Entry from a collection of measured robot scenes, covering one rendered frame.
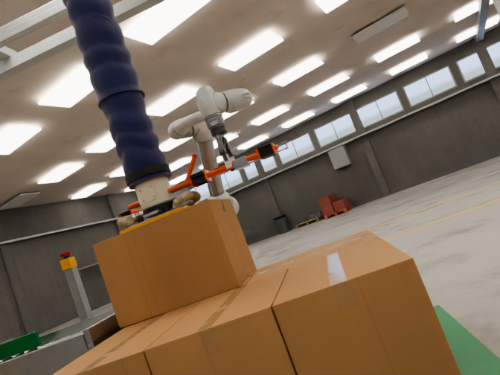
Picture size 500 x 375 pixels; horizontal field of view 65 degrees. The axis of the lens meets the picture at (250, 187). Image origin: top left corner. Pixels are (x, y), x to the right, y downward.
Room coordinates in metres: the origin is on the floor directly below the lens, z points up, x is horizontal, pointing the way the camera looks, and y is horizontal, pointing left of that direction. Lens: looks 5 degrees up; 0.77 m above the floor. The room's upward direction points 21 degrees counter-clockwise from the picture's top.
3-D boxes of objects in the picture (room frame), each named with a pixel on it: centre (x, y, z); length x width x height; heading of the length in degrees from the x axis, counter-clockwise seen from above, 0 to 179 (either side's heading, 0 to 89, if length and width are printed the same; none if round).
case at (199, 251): (1.97, 0.45, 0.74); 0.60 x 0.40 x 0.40; 80
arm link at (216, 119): (1.90, 0.05, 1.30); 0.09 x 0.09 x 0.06
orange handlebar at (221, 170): (2.04, 0.24, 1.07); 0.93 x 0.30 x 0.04; 80
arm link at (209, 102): (1.91, 0.03, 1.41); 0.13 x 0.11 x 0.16; 117
